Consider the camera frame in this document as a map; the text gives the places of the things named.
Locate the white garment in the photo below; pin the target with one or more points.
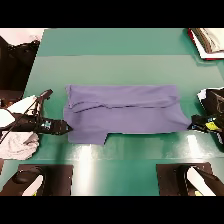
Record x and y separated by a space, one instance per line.
208 53

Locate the pale pink garment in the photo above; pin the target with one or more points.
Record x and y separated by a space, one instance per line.
18 145

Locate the purple T-shirt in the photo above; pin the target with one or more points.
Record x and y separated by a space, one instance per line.
126 110

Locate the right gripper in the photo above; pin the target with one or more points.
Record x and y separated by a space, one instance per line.
198 122

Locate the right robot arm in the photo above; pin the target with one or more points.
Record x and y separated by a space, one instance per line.
213 103

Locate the pale yellow garment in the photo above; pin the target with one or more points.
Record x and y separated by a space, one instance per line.
213 38

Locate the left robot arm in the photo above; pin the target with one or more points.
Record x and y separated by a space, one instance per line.
20 113

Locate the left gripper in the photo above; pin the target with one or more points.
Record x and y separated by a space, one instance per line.
55 126

